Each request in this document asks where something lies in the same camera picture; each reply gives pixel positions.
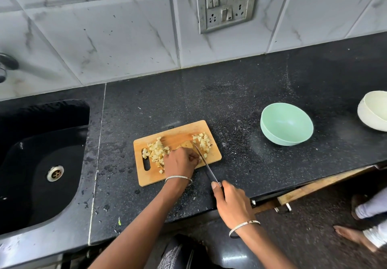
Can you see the person's left forearm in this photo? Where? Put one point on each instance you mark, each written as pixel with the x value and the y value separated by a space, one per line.
pixel 142 226

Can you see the pile of diced potato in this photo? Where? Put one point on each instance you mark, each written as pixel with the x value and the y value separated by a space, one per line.
pixel 203 142
pixel 155 152

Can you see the wooden drawer front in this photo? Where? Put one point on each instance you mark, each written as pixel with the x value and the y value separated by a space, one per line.
pixel 314 185

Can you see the grey wall switch socket panel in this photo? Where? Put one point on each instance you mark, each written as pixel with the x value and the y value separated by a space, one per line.
pixel 225 4

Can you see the person's left fingers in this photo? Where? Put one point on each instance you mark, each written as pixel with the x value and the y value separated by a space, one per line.
pixel 191 157

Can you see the dark tap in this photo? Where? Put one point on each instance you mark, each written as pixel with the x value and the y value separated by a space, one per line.
pixel 7 61

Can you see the wooden cutting board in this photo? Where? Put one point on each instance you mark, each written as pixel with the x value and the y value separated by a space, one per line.
pixel 178 131

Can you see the person's right hand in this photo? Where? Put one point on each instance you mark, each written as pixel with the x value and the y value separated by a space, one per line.
pixel 234 206

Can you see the steel kitchen knife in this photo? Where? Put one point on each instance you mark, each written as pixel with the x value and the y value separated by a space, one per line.
pixel 205 163

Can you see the white trouser leg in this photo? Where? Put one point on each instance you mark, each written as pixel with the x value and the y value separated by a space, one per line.
pixel 378 234
pixel 375 205

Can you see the person's right thumb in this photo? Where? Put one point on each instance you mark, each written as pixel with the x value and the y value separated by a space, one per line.
pixel 216 190

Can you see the person's left hand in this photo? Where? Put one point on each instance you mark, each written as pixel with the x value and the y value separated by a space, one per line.
pixel 180 163

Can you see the black kitchen sink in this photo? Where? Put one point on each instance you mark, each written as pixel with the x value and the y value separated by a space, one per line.
pixel 39 169

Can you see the dark patterned garment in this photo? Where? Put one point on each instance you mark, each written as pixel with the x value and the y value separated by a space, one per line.
pixel 178 255

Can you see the steel sink drain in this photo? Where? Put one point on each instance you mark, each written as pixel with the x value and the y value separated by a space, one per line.
pixel 55 173

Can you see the person's bare foot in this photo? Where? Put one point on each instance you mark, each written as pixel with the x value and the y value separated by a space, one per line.
pixel 358 203
pixel 352 235

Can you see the person's right forearm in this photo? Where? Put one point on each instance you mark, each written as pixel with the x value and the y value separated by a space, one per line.
pixel 263 249

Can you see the cream bowl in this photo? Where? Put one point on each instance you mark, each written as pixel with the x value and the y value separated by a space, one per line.
pixel 375 111

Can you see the silver bangle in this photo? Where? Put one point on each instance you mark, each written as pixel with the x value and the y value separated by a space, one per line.
pixel 242 225
pixel 178 177

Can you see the mint green bowl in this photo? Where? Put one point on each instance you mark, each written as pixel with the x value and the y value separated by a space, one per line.
pixel 285 125

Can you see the potato slice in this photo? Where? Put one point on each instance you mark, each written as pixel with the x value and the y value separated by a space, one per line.
pixel 186 145

